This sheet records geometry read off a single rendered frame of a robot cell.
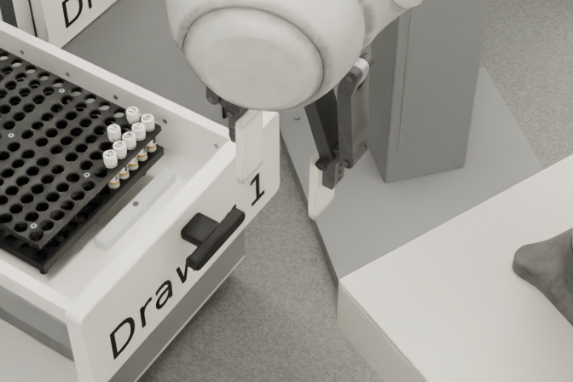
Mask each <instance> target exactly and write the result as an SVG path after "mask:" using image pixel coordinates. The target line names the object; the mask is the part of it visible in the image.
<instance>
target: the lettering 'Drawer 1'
mask: <svg viewBox="0 0 573 382"><path fill-rule="evenodd" d="M255 181H256V193H257V198H256V199H255V200H254V201H253V202H252V206H253V205H254V204H255V203H256V202H257V201H258V200H259V199H260V198H261V196H262V195H263V194H264V191H263V192H262V193H260V192H259V173H258V174H257V175H256V176H255V177H254V178H253V179H252V181H251V185H253V183H254V182H255ZM189 256H190V255H189ZM189 256H188V257H189ZM188 257H187V258H186V265H185V272H184V276H183V274H182V271H181V270H180V267H178V268H177V269H176V271H177V273H178V275H179V277H180V279H181V282H182V284H183V283H184V282H185V281H186V279H187V273H188V265H187V261H188ZM165 285H168V287H167V288H166V289H165V290H164V291H163V292H162V293H161V295H160V296H159V298H158V300H157V303H156V309H157V310H160V309H161V308H162V307H163V306H164V305H165V303H166V302H167V300H168V298H171V296H172V295H173V294H172V286H171V281H169V280H168V281H165V282H164V283H163V284H162V285H161V286H160V288H159V289H158V291H157V292H156V296H157V295H158V293H159V291H160V290H161V289H162V288H163V287H164V286H165ZM167 291H168V295H167V298H166V300H165V301H164V303H162V304H159V301H160V300H161V298H162V297H163V295H164V294H165V293H166V292H167ZM150 301H152V297H151V298H150V299H149V300H148V301H147V302H146V303H145V305H144V308H143V306H142V307H141V308H140V313H141V319H142V328H144V327H145V326H146V320H145V309H146V307H147V305H148V304H149V302H150ZM127 322H128V323H130V336H129V338H128V340H127V342H126V343H125V344H124V346H123V347H122V348H121V349H120V350H119V352H118V351H117V345H116V340H115V335H114V334H115V333H116V332H117V331H118V330H119V329H120V328H121V327H122V326H123V325H124V324H125V323H127ZM134 332H135V322H134V319H133V318H131V317H128V318H126V319H125V320H123V321H122V322H121V323H120V324H119V325H118V326H117V327H116V328H115V329H114V331H113V332H112V333H111V334H110V339H111V344H112V349H113V358H114V360H115V359H116V358H117V357H118V356H119V354H120V353H121V352H122V351H123V350H124V348H125V347H126V346H127V345H128V343H129V342H130V340H131V339H132V337H133V334H134Z"/></svg>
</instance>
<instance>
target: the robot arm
mask: <svg viewBox="0 0 573 382"><path fill-rule="evenodd" d="M422 1H423V0H166V7H167V14H168V20H169V25H170V29H171V34H172V37H173V40H174V42H175V43H176V45H177V47H178V48H179V49H181V50H182V52H183V54H184V56H185V58H186V60H187V61H188V63H189V65H190V66H191V68H192V69H193V71H194V72H195V74H196V75H197V76H198V77H199V79H200V80H201V81H202V82H203V83H204V84H205V85H206V92H205V96H206V99H207V100H208V101H209V102H210V103H211V104H212V105H217V104H218V103H219V104H220V105H221V106H223V107H224V108H225V109H224V112H225V113H226V115H227V116H228V117H229V138H230V140H231V142H234V143H236V172H237V182H240V183H242V184H244V183H245V182H246V181H247V180H248V179H249V178H250V177H251V176H252V175H253V174H254V172H255V171H256V170H257V169H258V168H259V167H260V166H261V165H262V164H263V111H267V112H283V111H290V110H294V109H298V108H301V107H304V110H305V112H306V116H307V119H308V121H309V124H310V129H311V132H312V135H313V137H314V141H315V145H316V148H317V151H316V152H315V153H314V155H313V156H312V157H311V158H310V185H309V211H308V216H309V218H311V219H313V220H316V219H317V218H318V217H319V216H320V215H321V213H322V212H323V211H324V210H325V209H326V208H327V206H328V205H329V204H330V203H331V201H332V200H333V199H334V188H335V186H336V185H337V184H338V183H339V182H340V180H341V179H342V178H343V177H344V168H347V169H351V168H352V167H353V166H354V165H355V164H356V163H357V161H358V160H359V159H360V158H361V157H362V156H363V154H365V153H366V152H367V150H368V149H369V114H368V77H369V74H370V72H371V71H372V69H373V66H374V63H375V60H374V58H373V56H372V55H370V54H369V53H367V52H363V53H362V54H361V55H360V53H361V51H362V49H364V48H365V47H366V46H368V45H369V44H370V43H371V42H372V41H373V39H374V38H375V37H376V35H377V34H379V33H380V32H381V31H382V30H383V29H384V28H385V27H386V26H387V25H388V24H390V23H391V22H392V21H393V20H394V19H396V18H397V17H398V16H400V15H401V14H403V13H404V12H406V11H407V10H409V9H410V8H412V7H414V6H417V5H419V4H421V3H422ZM359 55H360V56H359ZM336 84H339V86H338V90H337V99H336V96H335V93H334V90H333V87H334V86H335V85H336ZM512 267H513V270H514V272H515V273H516V274H517V275H518V276H519V277H521V278H522V279H524V280H525V281H527V282H529V283H530V284H531V285H533V286H534V287H536V288H537V289H538V290H540V291H541V292H542V293H543V294H544V296H545V297H546V298H547V299H548V300H549V301H550V302H551V303H552V304H553V306H554V307H555V308H556V309H557V310H558V311H559V312H560V313H561V314H562V315H563V317H564V318H565V319H566V320H567V321H568V322H569V323H570V324H571V326H573V228H571V229H568V230H566V231H564V232H563V233H561V234H558V235H556V236H554V237H553V238H551V239H548V240H543V241H540V242H536V243H531V244H527V245H524V246H521V247H519V248H518V249H517V250H516V252H515V254H514V258H513V262H512Z"/></svg>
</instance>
